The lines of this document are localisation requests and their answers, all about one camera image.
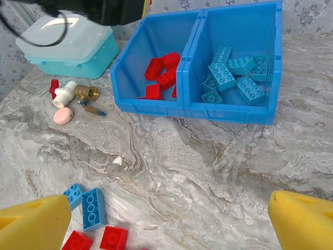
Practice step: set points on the blue plastic bin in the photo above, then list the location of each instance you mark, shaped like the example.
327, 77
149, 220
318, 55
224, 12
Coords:
234, 114
130, 78

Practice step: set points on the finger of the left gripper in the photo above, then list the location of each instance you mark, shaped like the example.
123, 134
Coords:
147, 7

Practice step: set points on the small white scrap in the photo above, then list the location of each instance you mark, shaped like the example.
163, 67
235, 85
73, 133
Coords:
117, 160

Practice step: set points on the aluminium frame post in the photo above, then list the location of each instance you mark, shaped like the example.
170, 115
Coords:
26, 13

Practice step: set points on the blue lego brick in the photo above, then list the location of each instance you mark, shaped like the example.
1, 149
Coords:
211, 97
222, 54
75, 193
209, 84
249, 89
221, 75
92, 209
260, 67
240, 65

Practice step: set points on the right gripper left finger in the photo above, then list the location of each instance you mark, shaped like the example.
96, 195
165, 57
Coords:
33, 226

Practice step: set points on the brass valve with blue lever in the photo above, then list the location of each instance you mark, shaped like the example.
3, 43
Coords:
86, 91

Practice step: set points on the red lego brick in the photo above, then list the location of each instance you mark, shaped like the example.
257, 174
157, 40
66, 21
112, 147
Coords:
76, 240
153, 91
166, 77
153, 68
171, 60
113, 237

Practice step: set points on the translucent teal storage box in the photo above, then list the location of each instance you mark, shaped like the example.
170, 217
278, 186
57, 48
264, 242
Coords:
78, 60

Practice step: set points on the pink round case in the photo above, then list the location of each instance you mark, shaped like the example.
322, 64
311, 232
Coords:
63, 116

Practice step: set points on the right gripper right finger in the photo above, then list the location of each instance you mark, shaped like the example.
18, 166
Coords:
304, 224

